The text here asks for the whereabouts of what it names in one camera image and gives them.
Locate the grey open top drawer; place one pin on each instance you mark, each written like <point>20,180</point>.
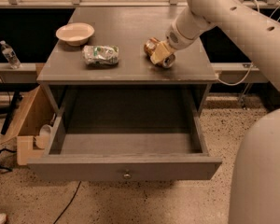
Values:
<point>99,134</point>

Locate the round metal drawer knob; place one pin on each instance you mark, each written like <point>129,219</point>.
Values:
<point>127,175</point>

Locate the crushed green white can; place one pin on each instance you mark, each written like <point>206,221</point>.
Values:
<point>98,54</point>

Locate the white cup in box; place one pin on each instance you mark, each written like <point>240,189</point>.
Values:
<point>43,139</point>

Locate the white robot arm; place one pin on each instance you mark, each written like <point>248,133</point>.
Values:
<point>255,186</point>

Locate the grey wooden cabinet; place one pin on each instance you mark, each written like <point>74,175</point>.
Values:
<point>129,28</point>

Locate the open cardboard box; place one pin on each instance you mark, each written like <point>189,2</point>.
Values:
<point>33,112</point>

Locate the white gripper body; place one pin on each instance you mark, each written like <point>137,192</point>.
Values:
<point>174,38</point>

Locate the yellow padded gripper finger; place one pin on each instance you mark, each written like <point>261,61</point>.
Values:
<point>163,54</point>

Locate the clear plastic water bottle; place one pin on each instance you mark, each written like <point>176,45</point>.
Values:
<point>10,55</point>

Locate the white bowl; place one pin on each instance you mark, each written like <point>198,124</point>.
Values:
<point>75,34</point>

